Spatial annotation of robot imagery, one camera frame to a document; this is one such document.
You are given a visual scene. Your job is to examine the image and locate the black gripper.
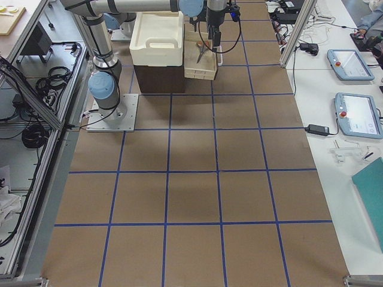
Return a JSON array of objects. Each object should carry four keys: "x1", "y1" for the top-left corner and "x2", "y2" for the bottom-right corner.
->
[{"x1": 207, "y1": 25, "x2": 221, "y2": 45}]

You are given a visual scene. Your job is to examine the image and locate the orange handled scissors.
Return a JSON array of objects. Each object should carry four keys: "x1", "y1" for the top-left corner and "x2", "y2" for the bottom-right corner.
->
[{"x1": 196, "y1": 41, "x2": 209, "y2": 63}]

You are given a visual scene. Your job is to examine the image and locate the light wooden drawer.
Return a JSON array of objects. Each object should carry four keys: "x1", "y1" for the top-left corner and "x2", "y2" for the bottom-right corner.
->
[{"x1": 184, "y1": 31, "x2": 218, "y2": 81}]

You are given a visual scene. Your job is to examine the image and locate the white drawer handle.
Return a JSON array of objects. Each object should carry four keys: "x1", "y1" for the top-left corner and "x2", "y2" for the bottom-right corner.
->
[{"x1": 217, "y1": 45, "x2": 223, "y2": 66}]

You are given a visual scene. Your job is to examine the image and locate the dark wooden drawer cabinet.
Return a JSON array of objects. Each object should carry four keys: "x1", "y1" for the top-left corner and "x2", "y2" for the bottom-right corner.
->
[{"x1": 134, "y1": 65, "x2": 186, "y2": 94}]

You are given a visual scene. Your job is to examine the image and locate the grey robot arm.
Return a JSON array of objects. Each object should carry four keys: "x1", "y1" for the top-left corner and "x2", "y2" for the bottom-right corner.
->
[
  {"x1": 206, "y1": 0, "x2": 227, "y2": 48},
  {"x1": 61, "y1": 0, "x2": 203, "y2": 114}
]

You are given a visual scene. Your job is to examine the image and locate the white foam box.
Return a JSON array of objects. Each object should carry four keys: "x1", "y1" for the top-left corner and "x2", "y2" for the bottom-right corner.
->
[{"x1": 129, "y1": 12, "x2": 184, "y2": 66}]

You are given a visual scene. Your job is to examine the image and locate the small black power brick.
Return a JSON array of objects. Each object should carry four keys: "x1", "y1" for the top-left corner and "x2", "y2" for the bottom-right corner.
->
[{"x1": 299, "y1": 43, "x2": 319, "y2": 56}]

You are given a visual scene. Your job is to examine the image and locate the upper teach pendant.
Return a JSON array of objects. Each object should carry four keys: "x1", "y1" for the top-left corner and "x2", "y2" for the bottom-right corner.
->
[{"x1": 327, "y1": 49, "x2": 375, "y2": 81}]

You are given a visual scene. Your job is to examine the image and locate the teach pendant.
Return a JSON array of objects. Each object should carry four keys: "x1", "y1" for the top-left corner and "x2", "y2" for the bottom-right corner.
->
[
  {"x1": 327, "y1": 49, "x2": 375, "y2": 81},
  {"x1": 334, "y1": 93, "x2": 382, "y2": 139}
]

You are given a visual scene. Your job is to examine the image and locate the black power adapter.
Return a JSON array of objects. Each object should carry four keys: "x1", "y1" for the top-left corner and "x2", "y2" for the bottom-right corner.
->
[{"x1": 305, "y1": 124, "x2": 330, "y2": 136}]

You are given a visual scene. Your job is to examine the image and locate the lower teach pendant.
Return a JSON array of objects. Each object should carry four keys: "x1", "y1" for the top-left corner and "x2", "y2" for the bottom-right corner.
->
[{"x1": 334, "y1": 93, "x2": 382, "y2": 139}]

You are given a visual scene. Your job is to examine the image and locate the clear acrylic stand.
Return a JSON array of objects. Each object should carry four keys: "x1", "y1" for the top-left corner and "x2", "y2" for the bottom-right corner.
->
[{"x1": 330, "y1": 140, "x2": 375, "y2": 163}]

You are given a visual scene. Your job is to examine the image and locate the wooden board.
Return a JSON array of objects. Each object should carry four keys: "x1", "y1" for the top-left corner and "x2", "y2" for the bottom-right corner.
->
[{"x1": 1, "y1": 1, "x2": 27, "y2": 36}]

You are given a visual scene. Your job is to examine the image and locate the aluminium frame post left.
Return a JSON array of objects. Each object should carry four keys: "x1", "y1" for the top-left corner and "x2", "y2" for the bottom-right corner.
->
[{"x1": 279, "y1": 0, "x2": 316, "y2": 68}]

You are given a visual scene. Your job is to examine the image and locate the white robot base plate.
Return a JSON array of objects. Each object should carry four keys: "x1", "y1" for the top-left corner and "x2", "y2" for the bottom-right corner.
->
[{"x1": 85, "y1": 94, "x2": 139, "y2": 132}]

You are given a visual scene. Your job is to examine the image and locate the coiled black cables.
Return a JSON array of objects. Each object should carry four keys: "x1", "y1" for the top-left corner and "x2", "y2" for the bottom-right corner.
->
[{"x1": 21, "y1": 123, "x2": 50, "y2": 149}]

